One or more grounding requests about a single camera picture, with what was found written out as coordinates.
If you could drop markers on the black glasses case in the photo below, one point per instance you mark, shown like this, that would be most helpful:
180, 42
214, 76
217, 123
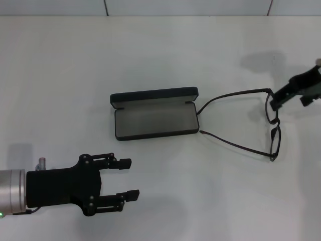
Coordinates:
155, 120

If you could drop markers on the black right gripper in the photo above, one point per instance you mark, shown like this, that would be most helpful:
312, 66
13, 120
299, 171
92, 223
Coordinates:
308, 80

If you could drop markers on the black glasses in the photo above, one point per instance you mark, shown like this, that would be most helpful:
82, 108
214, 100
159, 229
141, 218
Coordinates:
276, 122

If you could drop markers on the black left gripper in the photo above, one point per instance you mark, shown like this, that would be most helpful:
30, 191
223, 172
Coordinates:
62, 185

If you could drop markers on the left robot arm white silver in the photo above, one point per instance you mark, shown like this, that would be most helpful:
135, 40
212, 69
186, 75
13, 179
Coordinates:
12, 190

